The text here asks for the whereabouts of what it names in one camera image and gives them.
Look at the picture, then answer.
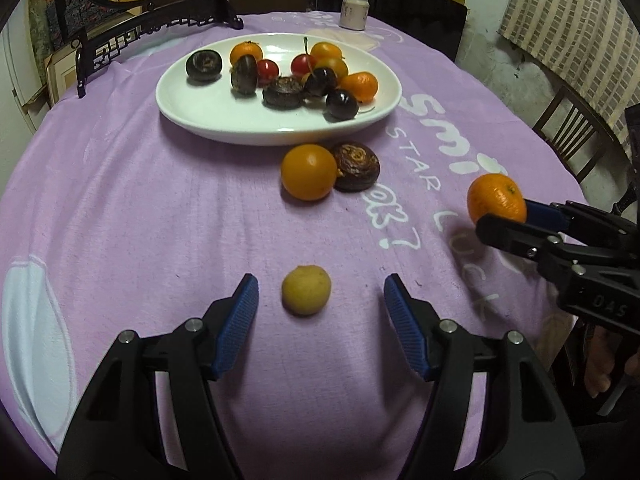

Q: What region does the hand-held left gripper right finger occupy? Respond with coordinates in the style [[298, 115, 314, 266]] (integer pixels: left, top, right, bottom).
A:
[[383, 274, 586, 480]]

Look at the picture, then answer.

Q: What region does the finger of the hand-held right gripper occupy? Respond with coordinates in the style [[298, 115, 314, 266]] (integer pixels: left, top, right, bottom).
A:
[[525, 200, 640, 242], [475, 214, 567, 262]]

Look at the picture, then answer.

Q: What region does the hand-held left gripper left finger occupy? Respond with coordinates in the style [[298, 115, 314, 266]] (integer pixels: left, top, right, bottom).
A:
[[56, 274, 261, 480]]

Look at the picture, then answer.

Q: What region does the mandarin orange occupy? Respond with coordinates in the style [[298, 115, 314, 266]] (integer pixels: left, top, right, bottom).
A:
[[229, 41, 264, 67], [339, 72, 379, 102], [467, 173, 528, 225]]

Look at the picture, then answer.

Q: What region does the small yellow fruit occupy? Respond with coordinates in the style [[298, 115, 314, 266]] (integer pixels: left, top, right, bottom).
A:
[[281, 265, 332, 317]]

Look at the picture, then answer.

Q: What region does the white oval plate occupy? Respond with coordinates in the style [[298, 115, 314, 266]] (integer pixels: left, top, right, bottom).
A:
[[155, 33, 403, 147]]

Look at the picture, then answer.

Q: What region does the yellowish smooth orange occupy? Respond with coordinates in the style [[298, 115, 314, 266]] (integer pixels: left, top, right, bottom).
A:
[[315, 57, 349, 81]]

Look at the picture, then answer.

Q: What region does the dark cherry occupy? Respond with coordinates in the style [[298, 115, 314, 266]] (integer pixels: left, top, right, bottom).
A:
[[301, 36, 338, 98]]

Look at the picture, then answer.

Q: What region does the person's right hand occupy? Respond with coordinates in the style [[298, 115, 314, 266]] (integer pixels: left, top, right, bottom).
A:
[[584, 325, 628, 398]]

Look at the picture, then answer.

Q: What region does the dark wooden chair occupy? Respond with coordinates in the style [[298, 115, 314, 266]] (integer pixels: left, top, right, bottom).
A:
[[532, 85, 621, 186]]

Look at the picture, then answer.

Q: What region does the purple printed tablecloth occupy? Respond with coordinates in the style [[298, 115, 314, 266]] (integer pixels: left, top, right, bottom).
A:
[[0, 10, 588, 471]]

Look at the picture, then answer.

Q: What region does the white ceramic cup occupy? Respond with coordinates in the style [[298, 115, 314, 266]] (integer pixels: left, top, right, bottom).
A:
[[340, 0, 370, 31]]

